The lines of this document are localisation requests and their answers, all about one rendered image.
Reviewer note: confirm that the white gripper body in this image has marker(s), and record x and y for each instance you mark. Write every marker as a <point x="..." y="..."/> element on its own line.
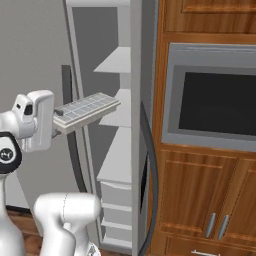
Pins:
<point x="44" y="120"/>

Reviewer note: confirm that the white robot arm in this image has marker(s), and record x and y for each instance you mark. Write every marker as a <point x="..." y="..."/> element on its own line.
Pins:
<point x="63" y="213"/>

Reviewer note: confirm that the grey freezer door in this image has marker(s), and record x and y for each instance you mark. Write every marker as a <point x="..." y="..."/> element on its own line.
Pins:
<point x="36" y="46"/>

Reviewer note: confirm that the white freezer drawer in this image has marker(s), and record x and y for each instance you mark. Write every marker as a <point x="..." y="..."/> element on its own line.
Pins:
<point x="116" y="196"/>

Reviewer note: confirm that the wooden overhead cabinet door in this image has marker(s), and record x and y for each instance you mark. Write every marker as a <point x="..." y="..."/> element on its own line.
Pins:
<point x="213" y="15"/>

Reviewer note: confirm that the grey fridge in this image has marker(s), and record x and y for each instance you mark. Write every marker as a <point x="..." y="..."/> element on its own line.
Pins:
<point x="116" y="156"/>

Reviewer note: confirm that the grey built-in oven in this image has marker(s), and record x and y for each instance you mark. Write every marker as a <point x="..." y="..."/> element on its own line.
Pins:
<point x="213" y="100"/>

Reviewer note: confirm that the wooden drawer front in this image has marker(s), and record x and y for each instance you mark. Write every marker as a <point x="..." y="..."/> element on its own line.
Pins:
<point x="213" y="246"/>

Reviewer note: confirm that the wooden cabinet frame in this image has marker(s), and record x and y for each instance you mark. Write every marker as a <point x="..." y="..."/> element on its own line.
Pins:
<point x="159" y="100"/>

